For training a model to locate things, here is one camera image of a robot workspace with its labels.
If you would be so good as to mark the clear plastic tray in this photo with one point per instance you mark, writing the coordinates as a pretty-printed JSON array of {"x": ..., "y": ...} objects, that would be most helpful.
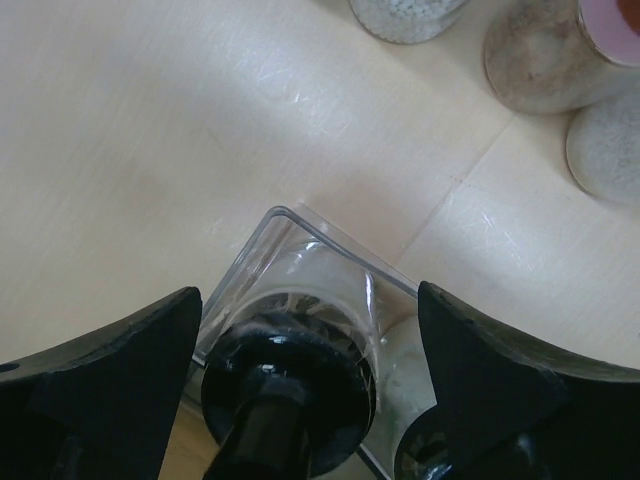
[{"x": 290, "y": 246}]

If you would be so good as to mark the green-lid spice bottle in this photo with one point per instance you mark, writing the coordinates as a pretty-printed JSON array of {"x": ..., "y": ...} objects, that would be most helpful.
[{"x": 602, "y": 148}]

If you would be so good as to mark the glossy black-lid jar white powder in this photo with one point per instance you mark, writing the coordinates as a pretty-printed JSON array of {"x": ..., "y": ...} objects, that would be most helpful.
[{"x": 289, "y": 388}]

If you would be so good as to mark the taped black-lid jar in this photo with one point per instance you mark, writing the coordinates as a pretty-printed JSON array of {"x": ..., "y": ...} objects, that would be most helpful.
[{"x": 410, "y": 436}]

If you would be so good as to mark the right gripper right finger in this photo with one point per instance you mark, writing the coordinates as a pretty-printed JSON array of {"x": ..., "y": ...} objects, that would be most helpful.
[{"x": 512, "y": 406}]

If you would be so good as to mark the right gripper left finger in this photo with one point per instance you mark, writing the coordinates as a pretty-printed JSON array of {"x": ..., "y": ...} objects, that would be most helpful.
[{"x": 102, "y": 405}]

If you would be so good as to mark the black-lid jar white beads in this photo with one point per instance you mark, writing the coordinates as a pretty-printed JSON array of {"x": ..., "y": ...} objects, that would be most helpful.
[{"x": 407, "y": 21}]

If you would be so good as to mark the pink-lid spice bottle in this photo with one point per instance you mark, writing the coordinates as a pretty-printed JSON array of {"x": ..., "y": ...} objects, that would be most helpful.
[{"x": 543, "y": 57}]

